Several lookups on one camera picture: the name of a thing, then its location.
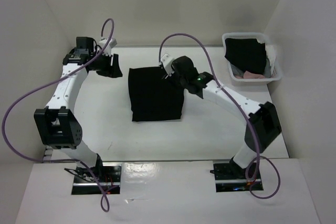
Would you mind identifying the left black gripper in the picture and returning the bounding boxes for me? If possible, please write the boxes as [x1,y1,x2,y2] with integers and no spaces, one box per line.
[90,51,123,79]

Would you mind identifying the black skirt in basket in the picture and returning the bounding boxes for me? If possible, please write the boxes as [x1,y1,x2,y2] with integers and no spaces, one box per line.
[225,38,267,74]

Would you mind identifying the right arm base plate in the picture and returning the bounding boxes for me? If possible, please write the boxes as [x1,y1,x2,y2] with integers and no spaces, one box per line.
[209,159,264,193]

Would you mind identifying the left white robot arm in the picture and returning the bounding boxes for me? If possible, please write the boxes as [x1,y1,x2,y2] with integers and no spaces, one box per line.
[34,37,122,182]

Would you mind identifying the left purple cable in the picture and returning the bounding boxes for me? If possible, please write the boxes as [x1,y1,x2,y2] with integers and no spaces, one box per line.
[2,18,116,212]

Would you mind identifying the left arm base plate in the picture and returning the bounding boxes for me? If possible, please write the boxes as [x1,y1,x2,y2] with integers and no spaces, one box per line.
[64,163,122,195]

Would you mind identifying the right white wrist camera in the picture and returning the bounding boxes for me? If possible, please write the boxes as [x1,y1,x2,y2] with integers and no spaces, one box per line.
[161,54,175,76]

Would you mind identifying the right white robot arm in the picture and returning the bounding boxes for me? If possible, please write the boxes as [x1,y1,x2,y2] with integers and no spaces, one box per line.
[162,56,282,178]

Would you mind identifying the grey cloth in basket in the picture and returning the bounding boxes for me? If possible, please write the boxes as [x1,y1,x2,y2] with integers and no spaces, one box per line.
[230,64,272,78]

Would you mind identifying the black skirt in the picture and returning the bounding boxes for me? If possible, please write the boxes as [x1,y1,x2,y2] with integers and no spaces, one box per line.
[128,67,184,122]
[225,38,267,74]

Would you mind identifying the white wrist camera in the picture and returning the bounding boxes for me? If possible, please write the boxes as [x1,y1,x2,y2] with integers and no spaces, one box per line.
[98,38,117,56]
[161,54,175,76]

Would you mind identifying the pink cloth in basket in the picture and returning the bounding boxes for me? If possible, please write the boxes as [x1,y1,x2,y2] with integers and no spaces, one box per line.
[234,71,266,79]

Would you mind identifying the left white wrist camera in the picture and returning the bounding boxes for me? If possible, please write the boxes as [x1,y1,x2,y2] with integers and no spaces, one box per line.
[98,38,117,56]

